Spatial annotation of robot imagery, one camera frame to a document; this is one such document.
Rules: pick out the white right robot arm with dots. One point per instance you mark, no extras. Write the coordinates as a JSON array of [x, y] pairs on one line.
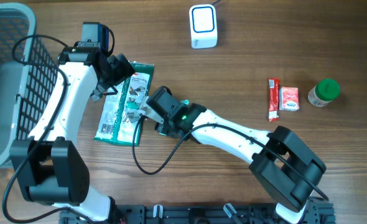
[[283, 164]]

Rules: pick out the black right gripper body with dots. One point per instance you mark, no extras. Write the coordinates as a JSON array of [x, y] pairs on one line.
[[169, 127]]

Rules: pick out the green lid jar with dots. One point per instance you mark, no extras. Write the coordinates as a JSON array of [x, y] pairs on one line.
[[324, 92]]

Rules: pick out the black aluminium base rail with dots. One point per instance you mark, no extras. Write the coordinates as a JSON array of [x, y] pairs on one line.
[[315, 212]]

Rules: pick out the white barcode scanner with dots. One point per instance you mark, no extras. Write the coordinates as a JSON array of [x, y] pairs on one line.
[[203, 26]]

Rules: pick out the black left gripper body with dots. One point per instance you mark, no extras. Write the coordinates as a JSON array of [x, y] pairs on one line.
[[107, 78]]

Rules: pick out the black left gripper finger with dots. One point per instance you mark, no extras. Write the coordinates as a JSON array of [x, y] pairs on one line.
[[121, 68], [103, 89]]

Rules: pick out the red patterned small box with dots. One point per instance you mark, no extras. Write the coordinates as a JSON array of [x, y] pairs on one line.
[[288, 98]]

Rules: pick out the red sachet stick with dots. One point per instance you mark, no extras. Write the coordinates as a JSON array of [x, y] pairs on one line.
[[273, 99]]

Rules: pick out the green glove packet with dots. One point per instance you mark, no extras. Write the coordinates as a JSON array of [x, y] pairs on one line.
[[119, 119]]

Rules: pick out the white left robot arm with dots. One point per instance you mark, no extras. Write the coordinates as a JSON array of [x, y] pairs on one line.
[[47, 166]]

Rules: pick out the grey plastic mesh basket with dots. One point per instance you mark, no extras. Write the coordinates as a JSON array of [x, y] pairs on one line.
[[26, 79]]

